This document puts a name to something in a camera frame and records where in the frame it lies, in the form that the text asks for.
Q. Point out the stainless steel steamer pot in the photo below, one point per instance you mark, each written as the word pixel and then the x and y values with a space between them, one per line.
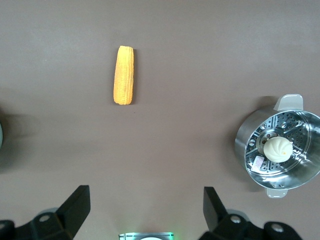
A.
pixel 300 175

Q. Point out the yellow corn cob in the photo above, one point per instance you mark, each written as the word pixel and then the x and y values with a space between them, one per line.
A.
pixel 124 75

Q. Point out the white steamed bun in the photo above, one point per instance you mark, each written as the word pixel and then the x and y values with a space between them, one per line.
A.
pixel 277 149

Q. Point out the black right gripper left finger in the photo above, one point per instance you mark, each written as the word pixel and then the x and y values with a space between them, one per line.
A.
pixel 62 222

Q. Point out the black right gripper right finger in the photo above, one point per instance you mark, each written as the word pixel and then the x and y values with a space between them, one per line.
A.
pixel 225 225

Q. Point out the white red label sticker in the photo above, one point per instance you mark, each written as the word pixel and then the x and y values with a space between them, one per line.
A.
pixel 258 163

